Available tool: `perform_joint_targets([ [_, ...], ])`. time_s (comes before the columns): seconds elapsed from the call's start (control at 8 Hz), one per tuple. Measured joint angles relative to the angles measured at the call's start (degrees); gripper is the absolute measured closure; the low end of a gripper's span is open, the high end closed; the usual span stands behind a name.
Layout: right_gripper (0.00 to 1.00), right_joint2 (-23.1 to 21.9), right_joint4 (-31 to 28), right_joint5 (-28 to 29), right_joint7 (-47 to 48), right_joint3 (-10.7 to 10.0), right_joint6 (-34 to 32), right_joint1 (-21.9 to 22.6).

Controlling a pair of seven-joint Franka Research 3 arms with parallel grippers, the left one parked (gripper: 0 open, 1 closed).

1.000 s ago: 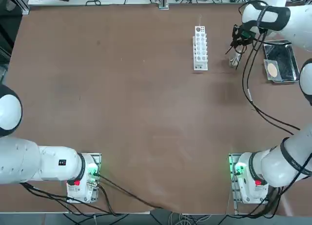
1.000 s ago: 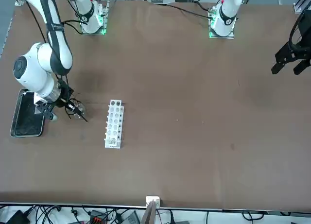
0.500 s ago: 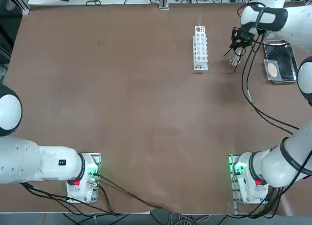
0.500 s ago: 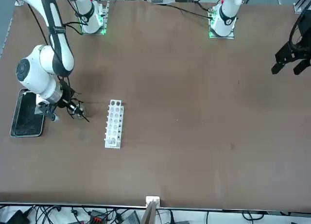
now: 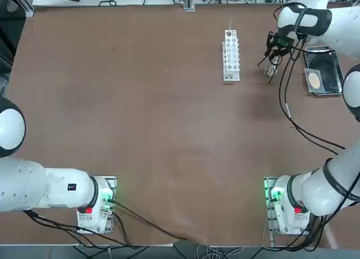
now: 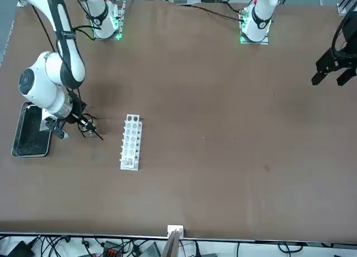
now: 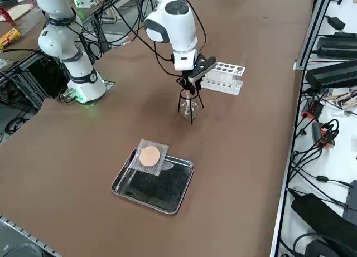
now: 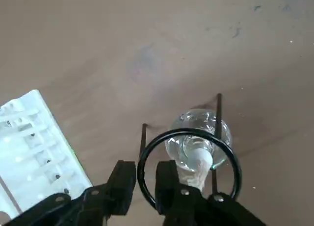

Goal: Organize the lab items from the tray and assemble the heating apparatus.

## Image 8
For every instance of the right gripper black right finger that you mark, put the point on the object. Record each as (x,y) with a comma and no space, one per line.
(176,199)

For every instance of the white test tube rack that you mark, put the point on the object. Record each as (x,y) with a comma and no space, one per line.
(36,150)

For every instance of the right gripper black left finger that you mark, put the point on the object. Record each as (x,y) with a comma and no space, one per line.
(110,196)

